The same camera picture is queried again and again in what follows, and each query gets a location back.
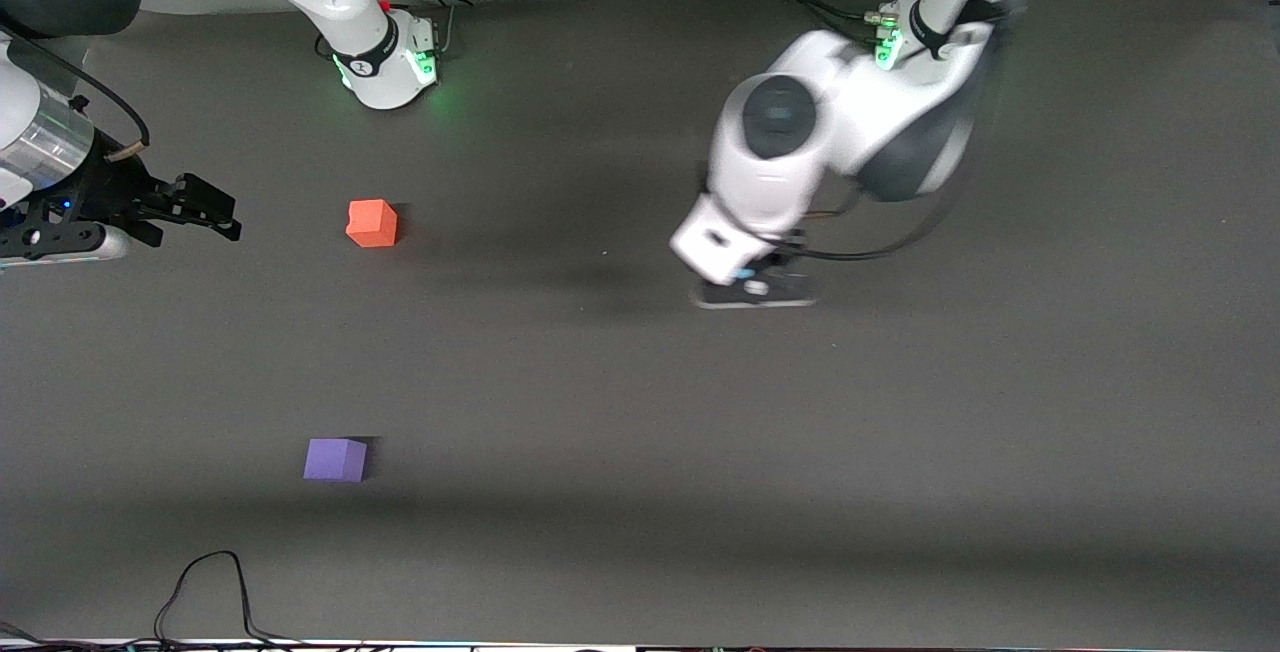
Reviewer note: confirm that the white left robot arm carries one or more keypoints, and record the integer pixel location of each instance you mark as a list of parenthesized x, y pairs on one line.
[(770, 162)]

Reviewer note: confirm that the purple foam block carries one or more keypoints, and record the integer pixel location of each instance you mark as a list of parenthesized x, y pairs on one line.
[(334, 460)]

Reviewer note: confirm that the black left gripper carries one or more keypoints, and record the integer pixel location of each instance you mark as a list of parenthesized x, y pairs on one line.
[(774, 260)]

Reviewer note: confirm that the orange foam block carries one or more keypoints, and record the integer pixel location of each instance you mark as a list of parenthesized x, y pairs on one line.
[(371, 223)]

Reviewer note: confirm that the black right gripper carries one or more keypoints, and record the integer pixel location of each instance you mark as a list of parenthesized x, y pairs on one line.
[(103, 189)]

